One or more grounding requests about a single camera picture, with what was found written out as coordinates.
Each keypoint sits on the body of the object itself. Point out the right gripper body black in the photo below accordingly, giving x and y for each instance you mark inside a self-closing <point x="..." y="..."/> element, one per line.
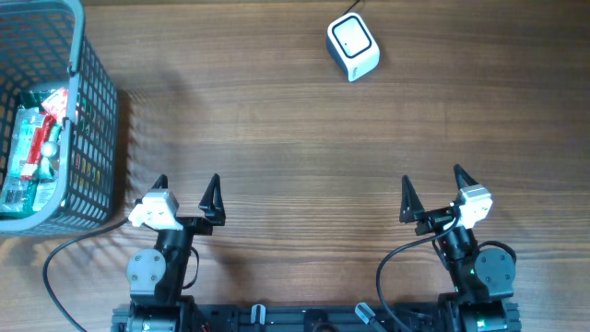
<point x="434" y="220"/>

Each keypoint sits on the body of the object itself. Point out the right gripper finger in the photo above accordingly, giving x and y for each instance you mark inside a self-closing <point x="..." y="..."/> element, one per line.
<point x="462" y="178"/>
<point x="411" y="209"/>

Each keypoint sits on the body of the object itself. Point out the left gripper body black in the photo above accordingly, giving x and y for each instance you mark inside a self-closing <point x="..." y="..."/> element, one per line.
<point x="194" y="221"/>

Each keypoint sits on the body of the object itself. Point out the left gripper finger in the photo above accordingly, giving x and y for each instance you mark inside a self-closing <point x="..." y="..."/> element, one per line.
<point x="212" y="204"/>
<point x="161" y="182"/>

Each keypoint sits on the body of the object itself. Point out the red white toothpaste box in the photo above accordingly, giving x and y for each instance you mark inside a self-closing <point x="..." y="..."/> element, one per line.
<point x="41" y="135"/>

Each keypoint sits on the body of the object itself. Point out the green white sponge package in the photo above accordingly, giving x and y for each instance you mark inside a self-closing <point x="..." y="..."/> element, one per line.
<point x="23" y="198"/>

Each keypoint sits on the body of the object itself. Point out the clear Vim dish soap bottle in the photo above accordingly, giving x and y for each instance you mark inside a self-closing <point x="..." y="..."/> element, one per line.
<point x="49" y="166"/>

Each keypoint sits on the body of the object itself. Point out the red white Kleenex tissue pack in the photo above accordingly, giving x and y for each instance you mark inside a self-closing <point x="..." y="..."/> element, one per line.
<point x="56" y="104"/>

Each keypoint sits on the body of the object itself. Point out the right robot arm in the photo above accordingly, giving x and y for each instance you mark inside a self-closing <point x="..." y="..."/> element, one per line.
<point x="482" y="273"/>

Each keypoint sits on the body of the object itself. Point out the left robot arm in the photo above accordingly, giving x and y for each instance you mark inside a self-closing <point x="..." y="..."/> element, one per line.
<point x="156" y="275"/>

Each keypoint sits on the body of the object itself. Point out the white barcode scanner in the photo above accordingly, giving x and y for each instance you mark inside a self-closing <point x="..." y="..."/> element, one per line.
<point x="352" y="46"/>

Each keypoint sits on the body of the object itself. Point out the grey plastic shopping basket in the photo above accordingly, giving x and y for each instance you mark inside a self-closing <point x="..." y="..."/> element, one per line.
<point x="44" y="46"/>

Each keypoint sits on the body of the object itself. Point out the black mounting rail base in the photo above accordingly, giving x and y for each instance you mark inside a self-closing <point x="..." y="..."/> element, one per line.
<point x="318" y="318"/>

